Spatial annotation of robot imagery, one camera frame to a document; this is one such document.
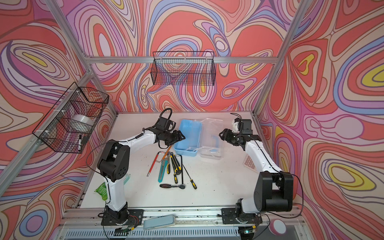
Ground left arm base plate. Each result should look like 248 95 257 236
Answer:
101 208 144 227

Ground red handled hex key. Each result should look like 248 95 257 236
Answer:
147 151 166 177

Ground black ratchet wrench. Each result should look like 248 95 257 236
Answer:
160 184 186 190

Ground yellow black utility knife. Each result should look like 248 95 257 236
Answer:
171 152 181 175

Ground large black hex key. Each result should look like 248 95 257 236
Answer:
176 155 184 185

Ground teal utility knife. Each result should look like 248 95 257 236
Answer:
158 160 168 183

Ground small clock card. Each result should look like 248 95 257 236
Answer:
124 175 131 185

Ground pink calculator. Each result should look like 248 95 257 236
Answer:
243 155 259 173

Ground yellow black screwdriver right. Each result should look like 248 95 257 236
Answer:
183 166 197 190

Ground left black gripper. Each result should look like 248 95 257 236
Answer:
163 130 187 146

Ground green packet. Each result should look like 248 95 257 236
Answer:
94 183 108 201

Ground black wire basket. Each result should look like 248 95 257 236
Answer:
33 83 109 154
151 51 216 86

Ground black marker pen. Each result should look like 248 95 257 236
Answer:
78 135 82 153

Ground blue plastic tool box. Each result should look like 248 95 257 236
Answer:
174 118 224 160

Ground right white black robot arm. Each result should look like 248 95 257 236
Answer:
219 117 294 224

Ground left black wire basket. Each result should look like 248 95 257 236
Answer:
33 83 109 154

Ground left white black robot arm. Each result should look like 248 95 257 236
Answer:
97 117 186 212

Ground back black wire basket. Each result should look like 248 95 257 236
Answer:
151 51 216 86

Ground silver tape roll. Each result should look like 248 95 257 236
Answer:
72 114 94 126

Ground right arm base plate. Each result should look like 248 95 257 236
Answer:
218 208 263 226

